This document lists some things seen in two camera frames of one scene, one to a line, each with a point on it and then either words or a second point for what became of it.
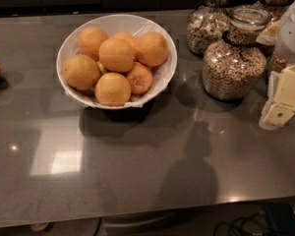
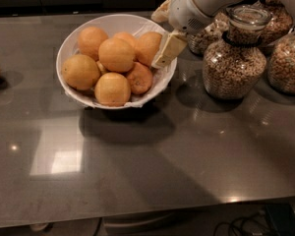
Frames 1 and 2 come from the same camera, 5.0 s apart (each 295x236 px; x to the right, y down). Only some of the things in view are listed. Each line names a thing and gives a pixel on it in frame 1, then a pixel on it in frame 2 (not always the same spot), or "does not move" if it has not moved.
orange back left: x=90 y=39 does not move
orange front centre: x=112 y=89 does not move
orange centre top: x=116 y=55 does not move
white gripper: x=292 y=36 to x=186 y=11
